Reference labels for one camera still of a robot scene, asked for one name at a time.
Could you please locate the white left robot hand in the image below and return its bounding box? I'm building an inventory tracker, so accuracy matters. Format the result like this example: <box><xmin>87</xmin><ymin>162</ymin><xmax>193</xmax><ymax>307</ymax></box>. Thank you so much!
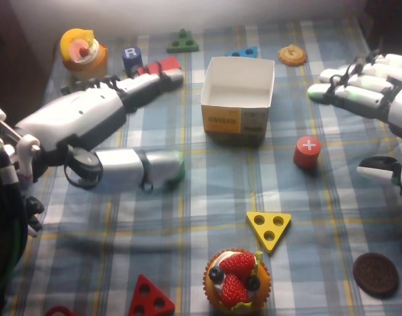
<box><xmin>14</xmin><ymin>69</ymin><xmax>187</xmax><ymax>195</ymax></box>

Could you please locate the green cylinder block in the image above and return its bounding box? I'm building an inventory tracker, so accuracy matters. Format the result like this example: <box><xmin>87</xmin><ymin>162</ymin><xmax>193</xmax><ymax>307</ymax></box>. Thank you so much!
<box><xmin>172</xmin><ymin>150</ymin><xmax>186</xmax><ymax>182</ymax></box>

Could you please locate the blue cylinder with letter R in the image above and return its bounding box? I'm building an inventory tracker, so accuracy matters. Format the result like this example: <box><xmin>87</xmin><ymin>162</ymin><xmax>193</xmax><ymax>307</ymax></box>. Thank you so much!
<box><xmin>121</xmin><ymin>45</ymin><xmax>144</xmax><ymax>75</ymax></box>

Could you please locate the white paper box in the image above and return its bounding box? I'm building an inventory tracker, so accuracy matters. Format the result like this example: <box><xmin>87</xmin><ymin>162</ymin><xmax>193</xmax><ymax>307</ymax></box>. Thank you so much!
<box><xmin>200</xmin><ymin>56</ymin><xmax>276</xmax><ymax>145</ymax></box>

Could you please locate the red cylinder with plus sign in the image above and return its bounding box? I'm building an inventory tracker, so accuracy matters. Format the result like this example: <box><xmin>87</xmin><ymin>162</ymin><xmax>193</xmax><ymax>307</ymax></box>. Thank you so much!
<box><xmin>292</xmin><ymin>135</ymin><xmax>322</xmax><ymax>171</ymax></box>

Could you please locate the orange toy cupcake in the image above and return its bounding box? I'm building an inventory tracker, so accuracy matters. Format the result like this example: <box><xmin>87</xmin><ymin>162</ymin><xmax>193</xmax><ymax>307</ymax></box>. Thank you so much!
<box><xmin>59</xmin><ymin>28</ymin><xmax>109</xmax><ymax>82</ymax></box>

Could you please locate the red rectangular block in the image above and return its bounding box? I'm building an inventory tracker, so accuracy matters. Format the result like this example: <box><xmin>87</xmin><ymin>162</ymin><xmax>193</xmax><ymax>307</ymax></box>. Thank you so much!
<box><xmin>136</xmin><ymin>55</ymin><xmax>182</xmax><ymax>78</ymax></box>

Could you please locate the green triangle block with holes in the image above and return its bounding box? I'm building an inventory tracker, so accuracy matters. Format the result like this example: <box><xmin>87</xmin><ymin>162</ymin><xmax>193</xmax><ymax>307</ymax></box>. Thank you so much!
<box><xmin>166</xmin><ymin>28</ymin><xmax>200</xmax><ymax>54</ymax></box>

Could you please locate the blue plaid tablecloth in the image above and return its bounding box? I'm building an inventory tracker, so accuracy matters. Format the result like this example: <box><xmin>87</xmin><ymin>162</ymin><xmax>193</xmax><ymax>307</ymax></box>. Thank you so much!
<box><xmin>3</xmin><ymin>19</ymin><xmax>402</xmax><ymax>316</ymax></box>

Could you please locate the white backdrop board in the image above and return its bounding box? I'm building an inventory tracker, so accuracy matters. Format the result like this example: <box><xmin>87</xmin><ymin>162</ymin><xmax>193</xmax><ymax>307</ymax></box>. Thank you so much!
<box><xmin>9</xmin><ymin>0</ymin><xmax>364</xmax><ymax>36</ymax></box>

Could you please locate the blue triangle block with holes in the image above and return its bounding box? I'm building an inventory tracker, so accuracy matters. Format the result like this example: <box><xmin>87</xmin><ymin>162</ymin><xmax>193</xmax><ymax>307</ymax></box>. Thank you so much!
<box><xmin>225</xmin><ymin>45</ymin><xmax>259</xmax><ymax>59</ymax></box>

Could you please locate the red triangle block with holes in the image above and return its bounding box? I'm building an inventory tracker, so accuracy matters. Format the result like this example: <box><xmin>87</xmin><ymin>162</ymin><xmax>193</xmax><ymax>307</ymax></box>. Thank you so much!
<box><xmin>127</xmin><ymin>274</ymin><xmax>176</xmax><ymax>316</ymax></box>

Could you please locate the yellow triangle block with holes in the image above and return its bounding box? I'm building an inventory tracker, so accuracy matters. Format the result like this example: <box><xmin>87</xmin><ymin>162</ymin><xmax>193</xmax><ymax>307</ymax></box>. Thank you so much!
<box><xmin>245</xmin><ymin>211</ymin><xmax>292</xmax><ymax>254</ymax></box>

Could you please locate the round toy butter cookie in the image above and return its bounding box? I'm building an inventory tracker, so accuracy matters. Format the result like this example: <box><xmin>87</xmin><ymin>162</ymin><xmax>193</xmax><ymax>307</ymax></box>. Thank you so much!
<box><xmin>278</xmin><ymin>45</ymin><xmax>308</xmax><ymax>68</ymax></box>

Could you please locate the strawberry toy cupcake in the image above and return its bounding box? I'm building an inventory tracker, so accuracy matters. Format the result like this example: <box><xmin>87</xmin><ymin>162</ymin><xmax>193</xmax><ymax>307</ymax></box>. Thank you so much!
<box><xmin>203</xmin><ymin>250</ymin><xmax>272</xmax><ymax>315</ymax></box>

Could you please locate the chocolate sandwich cookie toy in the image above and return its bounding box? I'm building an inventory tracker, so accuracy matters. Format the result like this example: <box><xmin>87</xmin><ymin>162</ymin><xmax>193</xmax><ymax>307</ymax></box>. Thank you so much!
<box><xmin>352</xmin><ymin>252</ymin><xmax>400</xmax><ymax>297</ymax></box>

